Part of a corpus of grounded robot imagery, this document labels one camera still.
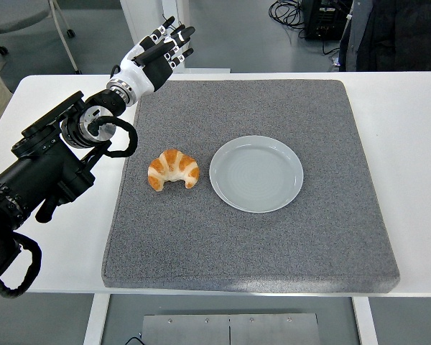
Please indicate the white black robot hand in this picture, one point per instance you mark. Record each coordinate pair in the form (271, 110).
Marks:
(142, 77)

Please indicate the orange croissant bread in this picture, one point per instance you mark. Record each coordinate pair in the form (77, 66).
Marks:
(172, 161)

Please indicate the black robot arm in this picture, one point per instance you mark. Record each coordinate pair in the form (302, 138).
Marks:
(39, 172)

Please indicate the grey round plate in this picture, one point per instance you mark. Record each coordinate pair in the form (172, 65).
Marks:
(255, 176)

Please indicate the grey metal plate with screws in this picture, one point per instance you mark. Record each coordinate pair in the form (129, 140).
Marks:
(201, 330)

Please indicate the white cabinet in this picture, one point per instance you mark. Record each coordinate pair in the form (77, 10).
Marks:
(140, 18)

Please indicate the grey chair with casters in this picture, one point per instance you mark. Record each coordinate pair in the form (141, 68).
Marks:
(14, 14)

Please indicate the black electronics box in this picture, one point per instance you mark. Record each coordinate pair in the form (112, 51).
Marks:
(319, 21)

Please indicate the grey speckled mat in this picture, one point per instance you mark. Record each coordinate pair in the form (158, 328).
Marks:
(237, 244)

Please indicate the white table leg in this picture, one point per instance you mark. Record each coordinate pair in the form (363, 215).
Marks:
(366, 320)
(95, 320)

